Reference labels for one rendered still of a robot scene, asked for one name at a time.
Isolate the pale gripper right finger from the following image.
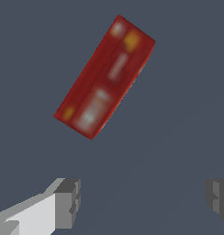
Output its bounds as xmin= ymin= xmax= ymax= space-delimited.
xmin=204 ymin=177 xmax=224 ymax=227

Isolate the red printed box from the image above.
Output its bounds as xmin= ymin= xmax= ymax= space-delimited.
xmin=52 ymin=14 xmax=157 ymax=141

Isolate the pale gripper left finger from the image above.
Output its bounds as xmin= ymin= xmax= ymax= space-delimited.
xmin=0 ymin=177 xmax=82 ymax=235

